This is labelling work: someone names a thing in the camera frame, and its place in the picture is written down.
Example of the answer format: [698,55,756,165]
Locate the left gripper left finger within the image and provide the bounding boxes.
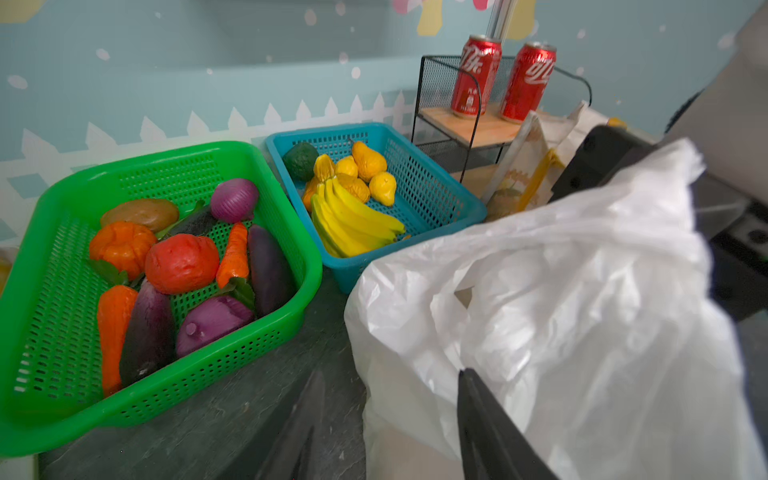
[255,370,325,479]

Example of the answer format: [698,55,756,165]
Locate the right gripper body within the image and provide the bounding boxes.
[551,126,767,321]

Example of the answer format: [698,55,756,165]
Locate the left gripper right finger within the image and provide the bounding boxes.
[457,369,557,480]

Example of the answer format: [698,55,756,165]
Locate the white plastic grocery bag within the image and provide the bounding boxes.
[343,139,768,480]

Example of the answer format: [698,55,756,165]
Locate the white canvas tote bag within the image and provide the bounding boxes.
[481,102,627,222]

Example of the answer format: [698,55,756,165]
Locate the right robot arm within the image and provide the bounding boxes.
[552,5,767,321]

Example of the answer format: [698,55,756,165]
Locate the purple turnip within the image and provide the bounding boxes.
[176,296,254,358]

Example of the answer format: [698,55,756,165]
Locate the dark purple eggplant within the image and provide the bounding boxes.
[248,225,296,318]

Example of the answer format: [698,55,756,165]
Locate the small orange carrot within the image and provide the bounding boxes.
[216,223,249,289]

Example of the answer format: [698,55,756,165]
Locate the red tomato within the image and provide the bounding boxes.
[145,234,220,295]

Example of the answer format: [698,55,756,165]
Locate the long orange carrot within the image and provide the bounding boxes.
[97,285,138,397]

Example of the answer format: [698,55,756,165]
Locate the banana bunch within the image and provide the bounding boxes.
[302,155,406,258]

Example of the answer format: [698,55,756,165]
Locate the green plastic basket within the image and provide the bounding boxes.
[0,140,324,458]

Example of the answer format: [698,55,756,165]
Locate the teal plastic basket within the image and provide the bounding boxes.
[265,122,487,294]

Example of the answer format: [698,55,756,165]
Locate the right red cola can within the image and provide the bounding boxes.
[500,42,557,123]

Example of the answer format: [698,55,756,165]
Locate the red cola can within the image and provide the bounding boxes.
[451,35,502,118]
[500,42,557,123]

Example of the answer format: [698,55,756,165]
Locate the purple onion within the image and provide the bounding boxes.
[210,178,259,224]

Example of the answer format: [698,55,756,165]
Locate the red bell pepper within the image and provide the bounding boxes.
[89,221,157,280]

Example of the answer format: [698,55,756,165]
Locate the brown potato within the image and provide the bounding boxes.
[100,199,180,234]

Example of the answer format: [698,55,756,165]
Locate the green avocado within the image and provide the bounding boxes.
[282,142,319,182]

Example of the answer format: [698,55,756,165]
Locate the yellow pear fruit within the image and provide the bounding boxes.
[352,141,387,183]

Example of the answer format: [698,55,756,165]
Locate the left red cola can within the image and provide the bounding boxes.
[451,35,502,118]

